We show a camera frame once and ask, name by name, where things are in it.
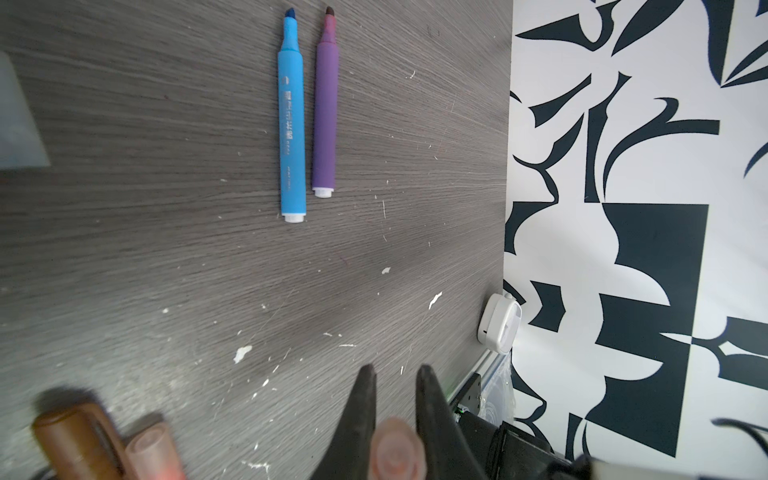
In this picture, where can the clear orange pen cap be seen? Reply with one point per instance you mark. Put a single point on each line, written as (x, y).
(396, 452)

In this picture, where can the purple marker pen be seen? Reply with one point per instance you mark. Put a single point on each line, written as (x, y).
(326, 109)

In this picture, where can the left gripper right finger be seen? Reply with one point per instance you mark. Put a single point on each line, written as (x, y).
(447, 453)

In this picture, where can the pink-red marker pen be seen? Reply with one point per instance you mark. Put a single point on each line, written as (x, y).
(153, 454)

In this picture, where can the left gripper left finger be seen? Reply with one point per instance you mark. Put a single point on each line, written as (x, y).
(348, 454)

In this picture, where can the blue marker pen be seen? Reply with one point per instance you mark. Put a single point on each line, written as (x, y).
(290, 75)

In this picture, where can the brown cap pink pen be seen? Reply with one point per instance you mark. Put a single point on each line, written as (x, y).
(81, 442)

